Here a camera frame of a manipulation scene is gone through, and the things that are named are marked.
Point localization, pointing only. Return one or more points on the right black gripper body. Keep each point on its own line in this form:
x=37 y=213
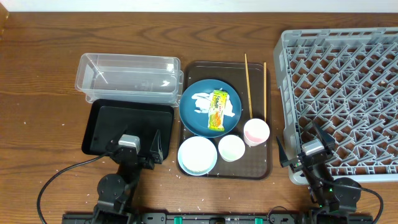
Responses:
x=308 y=159

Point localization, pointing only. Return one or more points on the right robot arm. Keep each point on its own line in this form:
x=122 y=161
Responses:
x=337 y=198

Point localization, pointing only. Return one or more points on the blue plate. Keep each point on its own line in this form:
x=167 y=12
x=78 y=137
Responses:
x=197 y=123

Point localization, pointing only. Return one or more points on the clear plastic bin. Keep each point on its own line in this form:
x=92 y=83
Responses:
x=133 y=78

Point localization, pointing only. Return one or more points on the left wooden chopstick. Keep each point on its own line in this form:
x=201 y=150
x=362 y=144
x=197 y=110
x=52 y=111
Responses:
x=248 y=84

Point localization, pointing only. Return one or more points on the wooden chopstick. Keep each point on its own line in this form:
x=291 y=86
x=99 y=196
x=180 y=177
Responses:
x=265 y=91
x=248 y=84

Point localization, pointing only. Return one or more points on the light blue white bowl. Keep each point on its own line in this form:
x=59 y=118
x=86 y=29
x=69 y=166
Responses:
x=197 y=156

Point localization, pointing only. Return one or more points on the yellow green snack wrapper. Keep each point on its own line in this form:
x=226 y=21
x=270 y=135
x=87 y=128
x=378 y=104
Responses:
x=216 y=111

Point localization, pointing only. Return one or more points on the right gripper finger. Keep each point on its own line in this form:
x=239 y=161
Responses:
x=284 y=161
x=326 y=139

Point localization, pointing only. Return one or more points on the white tissue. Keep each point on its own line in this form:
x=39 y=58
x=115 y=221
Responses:
x=203 y=102

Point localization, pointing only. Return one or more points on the brown serving tray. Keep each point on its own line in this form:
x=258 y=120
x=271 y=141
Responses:
x=256 y=163

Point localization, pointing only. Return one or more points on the black plastic tray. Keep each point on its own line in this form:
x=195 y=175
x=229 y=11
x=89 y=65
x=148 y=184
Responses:
x=109 y=118

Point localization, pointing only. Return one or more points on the pink white cup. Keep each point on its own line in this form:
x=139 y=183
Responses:
x=256 y=132

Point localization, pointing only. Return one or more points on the grey dishwasher rack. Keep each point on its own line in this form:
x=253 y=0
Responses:
x=345 y=81

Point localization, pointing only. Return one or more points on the white green cup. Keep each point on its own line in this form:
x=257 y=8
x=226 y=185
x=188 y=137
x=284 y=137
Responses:
x=231 y=148

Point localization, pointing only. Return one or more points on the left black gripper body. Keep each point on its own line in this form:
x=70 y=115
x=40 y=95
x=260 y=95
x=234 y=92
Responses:
x=138 y=165

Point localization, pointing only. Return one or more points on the right wooden chopstick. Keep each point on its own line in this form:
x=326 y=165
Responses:
x=265 y=91

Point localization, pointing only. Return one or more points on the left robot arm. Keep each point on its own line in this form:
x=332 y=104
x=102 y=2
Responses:
x=116 y=191

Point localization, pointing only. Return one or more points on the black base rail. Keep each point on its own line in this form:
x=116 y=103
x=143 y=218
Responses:
x=162 y=218

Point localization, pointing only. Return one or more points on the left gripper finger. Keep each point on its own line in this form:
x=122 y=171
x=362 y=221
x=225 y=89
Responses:
x=115 y=139
x=156 y=149

